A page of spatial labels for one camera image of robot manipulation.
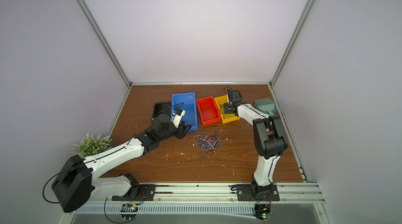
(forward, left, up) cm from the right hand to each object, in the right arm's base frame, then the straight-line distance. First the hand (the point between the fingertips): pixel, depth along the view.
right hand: (231, 103), depth 98 cm
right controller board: (-55, -11, -8) cm, 57 cm away
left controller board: (-57, +52, -11) cm, 78 cm away
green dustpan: (+4, -25, -7) cm, 26 cm away
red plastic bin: (+1, +14, -9) cm, 17 cm away
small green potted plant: (-33, +70, +10) cm, 78 cm away
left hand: (-20, +24, +8) cm, 32 cm away
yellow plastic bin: (+2, +7, 0) cm, 7 cm away
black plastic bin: (+4, +47, -11) cm, 49 cm away
